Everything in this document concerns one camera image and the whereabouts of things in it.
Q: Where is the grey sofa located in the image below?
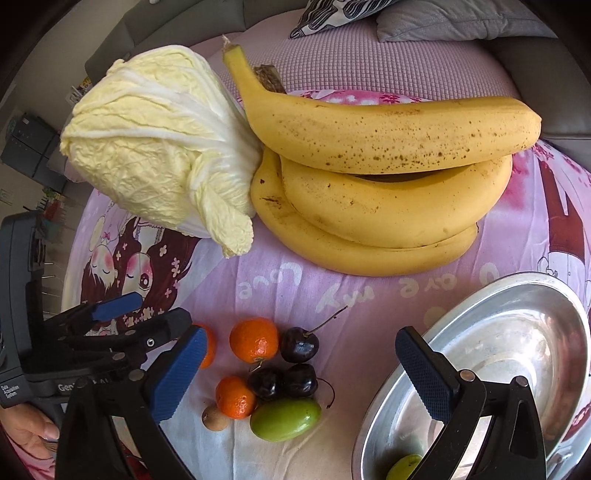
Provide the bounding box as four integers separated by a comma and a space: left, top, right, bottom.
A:
83, 0, 591, 155

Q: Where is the spotted yellow banana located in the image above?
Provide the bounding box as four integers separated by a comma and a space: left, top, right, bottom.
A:
223, 36, 542, 175

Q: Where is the green jujube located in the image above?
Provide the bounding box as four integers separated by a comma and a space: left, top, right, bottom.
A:
250, 398, 322, 441
385, 453, 423, 480

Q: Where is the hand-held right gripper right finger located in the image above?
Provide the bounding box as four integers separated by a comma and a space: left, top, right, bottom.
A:
394, 326, 548, 480

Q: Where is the yellow banana bunch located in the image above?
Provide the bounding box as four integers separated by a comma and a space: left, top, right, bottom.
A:
249, 65, 514, 278

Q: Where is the metal bowl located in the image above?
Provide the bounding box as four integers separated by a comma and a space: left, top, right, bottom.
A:
352, 272, 591, 480

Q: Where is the black and white patterned pillow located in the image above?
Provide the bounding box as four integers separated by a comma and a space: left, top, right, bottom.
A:
289, 0, 407, 40

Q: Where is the pink printed blanket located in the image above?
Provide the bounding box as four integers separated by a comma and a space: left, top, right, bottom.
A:
0, 90, 591, 480

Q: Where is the dark cherry with long stem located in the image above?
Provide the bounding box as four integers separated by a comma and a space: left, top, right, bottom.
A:
279, 305, 348, 364

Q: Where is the person's left hand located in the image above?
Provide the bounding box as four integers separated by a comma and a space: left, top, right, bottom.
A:
0, 405, 62, 460

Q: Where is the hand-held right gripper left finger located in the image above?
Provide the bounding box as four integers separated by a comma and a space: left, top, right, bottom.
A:
54, 325, 209, 480

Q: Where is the pink textured mat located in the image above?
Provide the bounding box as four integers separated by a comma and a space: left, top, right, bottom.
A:
185, 18, 518, 100

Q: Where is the dark cabinet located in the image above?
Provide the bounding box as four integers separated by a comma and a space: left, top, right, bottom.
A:
0, 111, 63, 192

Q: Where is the grey pillow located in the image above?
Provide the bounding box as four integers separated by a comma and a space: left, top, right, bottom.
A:
376, 0, 559, 43

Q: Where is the napa cabbage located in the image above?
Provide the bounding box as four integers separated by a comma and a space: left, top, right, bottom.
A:
60, 45, 264, 258

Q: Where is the mandarin orange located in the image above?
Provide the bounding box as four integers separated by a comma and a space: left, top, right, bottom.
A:
229, 318, 280, 364
194, 323, 218, 370
215, 376, 257, 420

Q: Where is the brown longan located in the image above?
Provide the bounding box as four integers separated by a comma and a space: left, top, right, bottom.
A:
201, 405, 230, 432

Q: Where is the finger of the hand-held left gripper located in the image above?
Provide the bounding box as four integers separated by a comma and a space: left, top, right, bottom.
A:
44, 292, 145, 337
55, 308, 193, 370

